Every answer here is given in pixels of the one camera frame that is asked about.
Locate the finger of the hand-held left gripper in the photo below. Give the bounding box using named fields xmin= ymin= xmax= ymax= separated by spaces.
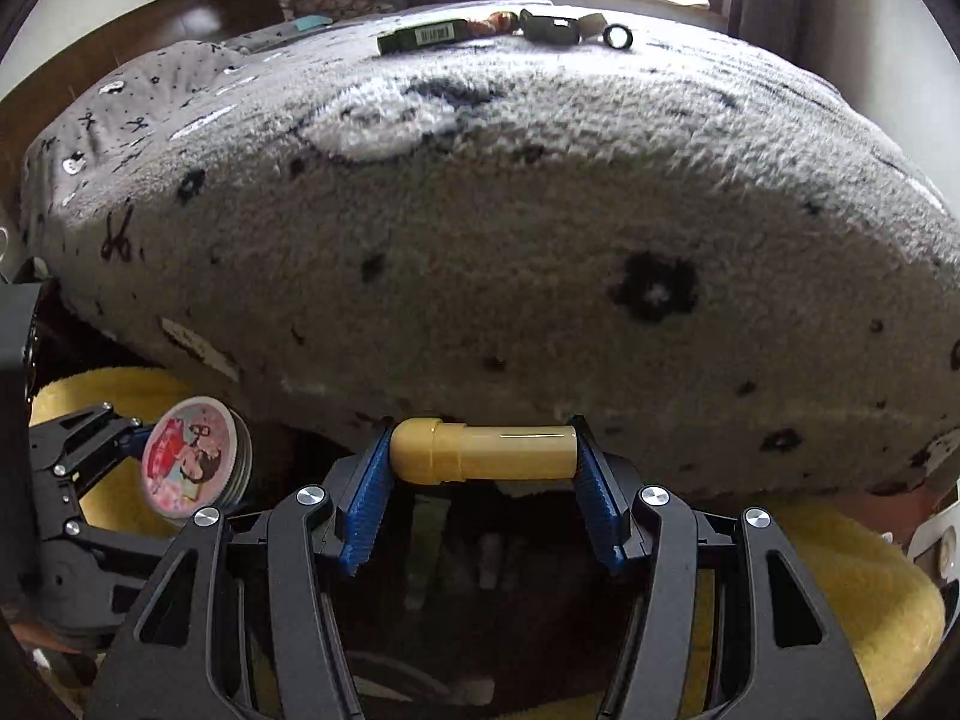
xmin=28 ymin=403 xmax=153 ymax=494
xmin=34 ymin=465 xmax=181 ymax=550

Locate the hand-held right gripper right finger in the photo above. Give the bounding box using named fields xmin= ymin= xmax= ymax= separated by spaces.
xmin=568 ymin=414 xmax=878 ymax=720

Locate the yellow plastic tube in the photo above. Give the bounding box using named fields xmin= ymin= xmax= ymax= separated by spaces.
xmin=388 ymin=418 xmax=578 ymax=485

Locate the dark waste bin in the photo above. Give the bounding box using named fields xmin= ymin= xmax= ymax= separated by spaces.
xmin=251 ymin=427 xmax=710 ymax=720

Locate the round pink printed tin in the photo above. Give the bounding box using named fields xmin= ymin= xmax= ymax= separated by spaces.
xmin=140 ymin=394 xmax=254 ymax=520

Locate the green box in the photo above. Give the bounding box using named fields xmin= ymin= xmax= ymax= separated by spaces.
xmin=376 ymin=20 xmax=471 ymax=56

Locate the dark green pouch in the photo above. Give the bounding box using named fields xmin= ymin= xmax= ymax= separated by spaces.
xmin=519 ymin=7 xmax=584 ymax=45

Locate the grey fluffy blanket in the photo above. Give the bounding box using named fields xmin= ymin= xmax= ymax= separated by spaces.
xmin=45 ymin=0 xmax=960 ymax=500

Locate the white plastic object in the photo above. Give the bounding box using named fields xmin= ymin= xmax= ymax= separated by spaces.
xmin=902 ymin=476 xmax=960 ymax=587

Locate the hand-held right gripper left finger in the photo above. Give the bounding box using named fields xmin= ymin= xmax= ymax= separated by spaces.
xmin=85 ymin=416 xmax=398 ymax=720

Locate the grey curtain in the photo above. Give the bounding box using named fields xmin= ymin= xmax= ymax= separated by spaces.
xmin=708 ymin=0 xmax=897 ymax=95

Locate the wooden headboard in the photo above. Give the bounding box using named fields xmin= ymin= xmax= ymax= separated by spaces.
xmin=0 ymin=0 xmax=284 ymax=166

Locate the grey patterned bed sheet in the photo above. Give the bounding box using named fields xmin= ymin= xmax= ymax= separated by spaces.
xmin=19 ymin=36 xmax=301 ymax=263

